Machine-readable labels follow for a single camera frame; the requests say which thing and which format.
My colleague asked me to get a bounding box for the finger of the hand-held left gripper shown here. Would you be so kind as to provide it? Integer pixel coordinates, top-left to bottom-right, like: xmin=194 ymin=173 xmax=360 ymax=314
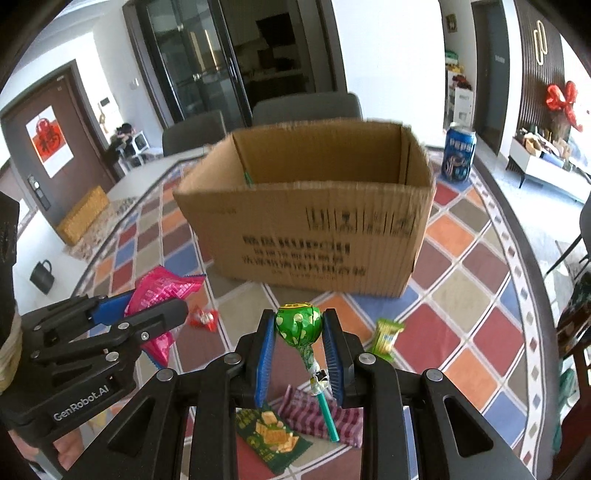
xmin=89 ymin=288 xmax=140 ymax=325
xmin=122 ymin=299 xmax=190 ymax=343

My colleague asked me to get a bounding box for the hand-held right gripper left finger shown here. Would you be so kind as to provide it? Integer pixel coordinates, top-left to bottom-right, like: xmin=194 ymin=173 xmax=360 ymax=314
xmin=60 ymin=308 xmax=278 ymax=480

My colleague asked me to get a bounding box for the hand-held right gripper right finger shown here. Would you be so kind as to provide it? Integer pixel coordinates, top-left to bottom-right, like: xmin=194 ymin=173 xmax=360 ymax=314
xmin=322 ymin=308 xmax=541 ymax=480

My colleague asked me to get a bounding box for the pink snack packet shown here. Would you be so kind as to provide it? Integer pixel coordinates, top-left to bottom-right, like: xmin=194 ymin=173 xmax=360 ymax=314
xmin=124 ymin=266 xmax=206 ymax=368

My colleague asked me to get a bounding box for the green lollipop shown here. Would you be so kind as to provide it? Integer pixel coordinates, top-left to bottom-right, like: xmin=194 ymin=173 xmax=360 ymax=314
xmin=274 ymin=302 xmax=341 ymax=443

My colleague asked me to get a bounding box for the brown cardboard box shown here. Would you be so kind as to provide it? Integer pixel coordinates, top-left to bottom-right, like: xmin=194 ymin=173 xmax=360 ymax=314
xmin=172 ymin=119 xmax=437 ymax=299

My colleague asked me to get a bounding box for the small red candy packet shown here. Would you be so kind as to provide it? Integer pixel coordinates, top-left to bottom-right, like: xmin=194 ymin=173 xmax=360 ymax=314
xmin=188 ymin=305 xmax=221 ymax=332

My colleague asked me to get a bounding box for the magenta striped snack packet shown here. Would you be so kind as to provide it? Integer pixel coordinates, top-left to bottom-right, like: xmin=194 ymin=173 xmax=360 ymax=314
xmin=276 ymin=385 xmax=366 ymax=449

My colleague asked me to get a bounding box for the light green snack packet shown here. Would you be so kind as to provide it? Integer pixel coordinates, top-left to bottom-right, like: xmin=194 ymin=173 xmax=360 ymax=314
xmin=371 ymin=317 xmax=406 ymax=361

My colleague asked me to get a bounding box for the dark green biscuit packet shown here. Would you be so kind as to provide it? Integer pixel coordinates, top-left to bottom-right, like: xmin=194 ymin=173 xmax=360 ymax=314
xmin=235 ymin=403 xmax=311 ymax=476

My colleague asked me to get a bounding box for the black mug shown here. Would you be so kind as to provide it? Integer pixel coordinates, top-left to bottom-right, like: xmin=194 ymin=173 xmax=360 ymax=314
xmin=30 ymin=259 xmax=54 ymax=294

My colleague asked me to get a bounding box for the colourful checkered tablecloth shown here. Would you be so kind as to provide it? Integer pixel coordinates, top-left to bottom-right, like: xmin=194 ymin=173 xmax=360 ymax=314
xmin=74 ymin=150 xmax=557 ymax=480

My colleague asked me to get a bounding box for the brown entrance door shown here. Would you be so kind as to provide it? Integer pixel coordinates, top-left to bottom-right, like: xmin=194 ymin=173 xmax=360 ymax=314
xmin=0 ymin=59 xmax=117 ymax=220

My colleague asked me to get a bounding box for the small white cart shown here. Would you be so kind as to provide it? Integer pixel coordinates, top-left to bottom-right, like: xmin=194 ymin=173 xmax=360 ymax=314
xmin=108 ymin=122 xmax=151 ymax=170

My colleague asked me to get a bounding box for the red and white door poster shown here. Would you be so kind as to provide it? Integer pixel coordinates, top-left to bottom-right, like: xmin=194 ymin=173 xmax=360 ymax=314
xmin=25 ymin=106 xmax=75 ymax=178

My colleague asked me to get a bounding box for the grey dining chair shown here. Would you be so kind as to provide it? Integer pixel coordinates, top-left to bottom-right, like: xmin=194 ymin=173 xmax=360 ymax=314
xmin=252 ymin=92 xmax=363 ymax=126
xmin=162 ymin=109 xmax=227 ymax=157

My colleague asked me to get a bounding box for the blue drink can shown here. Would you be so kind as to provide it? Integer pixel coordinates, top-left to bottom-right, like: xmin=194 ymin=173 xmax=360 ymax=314
xmin=441 ymin=123 xmax=478 ymax=184

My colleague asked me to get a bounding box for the red wooden chair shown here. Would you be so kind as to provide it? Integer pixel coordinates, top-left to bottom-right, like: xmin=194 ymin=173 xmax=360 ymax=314
xmin=556 ymin=271 xmax=591 ymax=374

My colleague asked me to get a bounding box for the dark framed glass door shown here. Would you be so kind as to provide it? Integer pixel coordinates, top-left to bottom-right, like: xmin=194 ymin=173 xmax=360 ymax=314
xmin=122 ymin=0 xmax=348 ymax=131

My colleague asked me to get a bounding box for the white sideboard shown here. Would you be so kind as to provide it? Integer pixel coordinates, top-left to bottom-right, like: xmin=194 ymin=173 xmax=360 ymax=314
xmin=506 ymin=136 xmax=591 ymax=204

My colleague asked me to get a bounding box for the white storage shelf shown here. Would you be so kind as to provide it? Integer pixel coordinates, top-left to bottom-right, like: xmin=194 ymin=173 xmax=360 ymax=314
xmin=445 ymin=50 xmax=474 ymax=128

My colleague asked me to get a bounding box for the dark interior door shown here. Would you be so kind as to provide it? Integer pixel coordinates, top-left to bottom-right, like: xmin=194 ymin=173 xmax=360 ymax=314
xmin=470 ymin=0 xmax=516 ymax=156

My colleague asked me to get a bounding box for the red balloon bow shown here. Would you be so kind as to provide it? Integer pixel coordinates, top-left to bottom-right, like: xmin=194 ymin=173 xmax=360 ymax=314
xmin=546 ymin=81 xmax=584 ymax=133

